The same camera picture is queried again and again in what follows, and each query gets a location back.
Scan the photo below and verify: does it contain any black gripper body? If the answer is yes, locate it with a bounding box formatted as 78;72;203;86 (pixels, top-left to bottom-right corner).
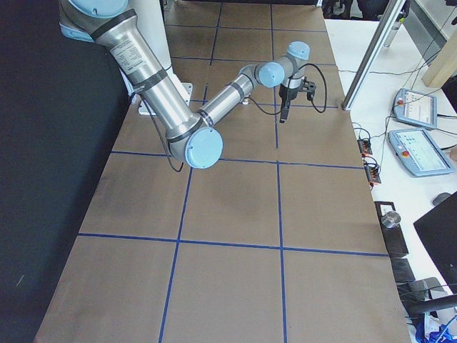
278;84;298;107

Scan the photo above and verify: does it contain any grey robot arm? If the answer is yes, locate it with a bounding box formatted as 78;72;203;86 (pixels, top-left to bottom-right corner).
59;1;311;169

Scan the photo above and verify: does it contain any black orange connector box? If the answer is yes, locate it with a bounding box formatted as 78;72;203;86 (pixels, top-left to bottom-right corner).
357;138;373;157
363;162;381;187

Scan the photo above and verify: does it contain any upper teach pendant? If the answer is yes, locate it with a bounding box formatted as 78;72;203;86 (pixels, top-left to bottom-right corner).
392;88;438;130

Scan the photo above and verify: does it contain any teach pendant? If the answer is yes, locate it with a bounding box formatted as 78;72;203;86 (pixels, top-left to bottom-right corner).
388;129;455;177
392;88;438;130

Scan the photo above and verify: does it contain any lower teach pendant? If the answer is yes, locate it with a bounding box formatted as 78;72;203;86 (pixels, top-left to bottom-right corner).
388;129;455;177

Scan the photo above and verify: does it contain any brown paper table cover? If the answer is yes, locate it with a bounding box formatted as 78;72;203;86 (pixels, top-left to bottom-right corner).
36;1;410;342

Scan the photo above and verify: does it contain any metal cylinder weight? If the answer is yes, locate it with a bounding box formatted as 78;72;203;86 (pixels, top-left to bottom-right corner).
381;211;401;229

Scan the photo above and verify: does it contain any black flat plate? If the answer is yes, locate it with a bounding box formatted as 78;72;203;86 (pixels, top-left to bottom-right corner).
374;201;408;258

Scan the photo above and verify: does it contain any black monitor corner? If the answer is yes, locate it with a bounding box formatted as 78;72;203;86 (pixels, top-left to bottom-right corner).
413;193;457;284

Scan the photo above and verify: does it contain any black camera bracket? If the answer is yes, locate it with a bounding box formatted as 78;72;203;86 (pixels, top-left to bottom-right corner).
301;79;316;102

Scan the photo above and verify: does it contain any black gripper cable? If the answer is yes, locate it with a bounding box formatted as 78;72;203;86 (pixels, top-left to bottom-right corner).
249;63;328;115

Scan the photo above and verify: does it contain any aluminium camera post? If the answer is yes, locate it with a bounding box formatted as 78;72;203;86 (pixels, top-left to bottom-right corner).
341;0;406;111

